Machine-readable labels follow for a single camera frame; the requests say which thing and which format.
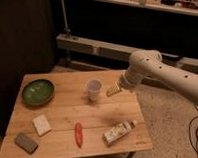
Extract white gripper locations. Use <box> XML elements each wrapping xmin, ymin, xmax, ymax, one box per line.
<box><xmin>107</xmin><ymin>72</ymin><xmax>140</xmax><ymax>97</ymax></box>

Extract red pepper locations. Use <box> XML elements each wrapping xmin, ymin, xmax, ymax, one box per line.
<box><xmin>74</xmin><ymin>122</ymin><xmax>83</xmax><ymax>148</ymax></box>

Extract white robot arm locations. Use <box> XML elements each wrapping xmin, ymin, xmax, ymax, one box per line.
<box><xmin>106</xmin><ymin>50</ymin><xmax>198</xmax><ymax>106</ymax></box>

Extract green ceramic bowl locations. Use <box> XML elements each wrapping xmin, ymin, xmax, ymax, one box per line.
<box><xmin>21</xmin><ymin>78</ymin><xmax>55</xmax><ymax>106</ymax></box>

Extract white tube bottle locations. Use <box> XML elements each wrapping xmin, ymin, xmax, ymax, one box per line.
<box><xmin>102</xmin><ymin>120</ymin><xmax>137</xmax><ymax>145</ymax></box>

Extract wooden table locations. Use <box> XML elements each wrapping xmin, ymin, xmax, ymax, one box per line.
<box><xmin>0</xmin><ymin>70</ymin><xmax>152</xmax><ymax>158</ymax></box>

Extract long wooden shelf beam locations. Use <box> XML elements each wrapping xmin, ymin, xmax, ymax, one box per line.
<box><xmin>56</xmin><ymin>33</ymin><xmax>198</xmax><ymax>73</ymax></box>

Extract metal pole stand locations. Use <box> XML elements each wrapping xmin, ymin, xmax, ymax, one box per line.
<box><xmin>60</xmin><ymin>0</ymin><xmax>71</xmax><ymax>38</ymax></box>

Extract white sponge block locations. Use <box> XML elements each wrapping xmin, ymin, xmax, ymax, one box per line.
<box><xmin>32</xmin><ymin>115</ymin><xmax>52</xmax><ymax>137</ymax></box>

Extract grey sponge block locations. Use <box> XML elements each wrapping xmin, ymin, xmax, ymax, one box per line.
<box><xmin>14</xmin><ymin>133</ymin><xmax>38</xmax><ymax>154</ymax></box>

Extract black cables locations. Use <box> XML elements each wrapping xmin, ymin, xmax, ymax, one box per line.
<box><xmin>187</xmin><ymin>106</ymin><xmax>198</xmax><ymax>158</ymax></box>

